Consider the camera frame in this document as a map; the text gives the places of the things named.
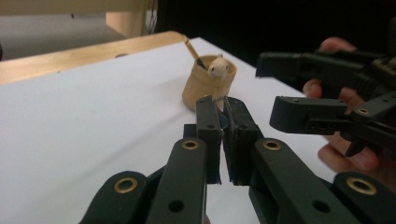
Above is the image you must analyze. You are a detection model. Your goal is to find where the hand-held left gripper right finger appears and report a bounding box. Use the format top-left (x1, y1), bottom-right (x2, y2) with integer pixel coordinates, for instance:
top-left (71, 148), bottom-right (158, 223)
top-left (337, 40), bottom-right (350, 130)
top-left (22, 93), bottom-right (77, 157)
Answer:
top-left (222, 96), bottom-right (264, 187)

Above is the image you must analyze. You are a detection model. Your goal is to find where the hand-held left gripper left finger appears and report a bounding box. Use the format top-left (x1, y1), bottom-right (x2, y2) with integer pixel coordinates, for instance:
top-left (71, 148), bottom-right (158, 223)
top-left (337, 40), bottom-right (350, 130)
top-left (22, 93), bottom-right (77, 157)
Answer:
top-left (183, 94), bottom-right (224, 185)

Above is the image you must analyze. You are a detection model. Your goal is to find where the tan pen holder white bear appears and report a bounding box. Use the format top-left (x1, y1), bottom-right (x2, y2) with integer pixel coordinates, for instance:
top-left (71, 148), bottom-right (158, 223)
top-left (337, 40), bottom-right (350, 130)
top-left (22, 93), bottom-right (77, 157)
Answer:
top-left (181, 52), bottom-right (238, 112)

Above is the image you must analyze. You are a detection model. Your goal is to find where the black curtain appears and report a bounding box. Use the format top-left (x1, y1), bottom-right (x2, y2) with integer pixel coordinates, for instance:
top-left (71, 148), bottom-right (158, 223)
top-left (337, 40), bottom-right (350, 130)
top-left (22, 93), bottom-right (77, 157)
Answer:
top-left (154, 0), bottom-right (396, 92)

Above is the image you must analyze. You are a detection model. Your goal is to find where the light wooden table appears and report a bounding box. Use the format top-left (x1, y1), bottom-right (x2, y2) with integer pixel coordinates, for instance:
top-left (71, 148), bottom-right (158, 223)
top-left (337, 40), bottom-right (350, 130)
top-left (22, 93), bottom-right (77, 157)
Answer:
top-left (0, 30), bottom-right (189, 87)

